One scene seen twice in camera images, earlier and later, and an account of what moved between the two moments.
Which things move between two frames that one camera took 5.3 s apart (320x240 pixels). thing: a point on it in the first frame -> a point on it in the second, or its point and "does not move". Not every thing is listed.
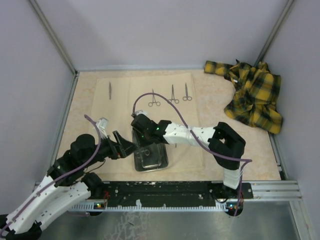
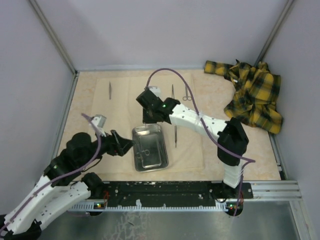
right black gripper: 150,142 -> 146,120
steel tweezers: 110,90 does not move
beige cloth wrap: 172,98 does not move
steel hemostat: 173,97 does not move
